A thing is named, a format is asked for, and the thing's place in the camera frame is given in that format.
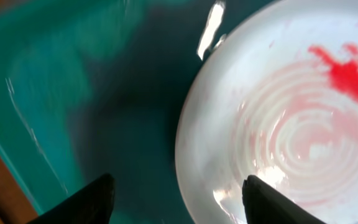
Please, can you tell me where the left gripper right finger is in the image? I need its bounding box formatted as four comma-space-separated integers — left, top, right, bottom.
242, 175, 324, 224

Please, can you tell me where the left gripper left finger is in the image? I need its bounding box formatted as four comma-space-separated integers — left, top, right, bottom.
29, 174, 115, 224

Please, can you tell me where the light blue plate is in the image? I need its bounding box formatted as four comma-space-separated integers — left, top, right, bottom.
175, 1, 358, 223

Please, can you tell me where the teal plastic tray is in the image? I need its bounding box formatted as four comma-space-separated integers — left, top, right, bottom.
0, 0, 279, 224

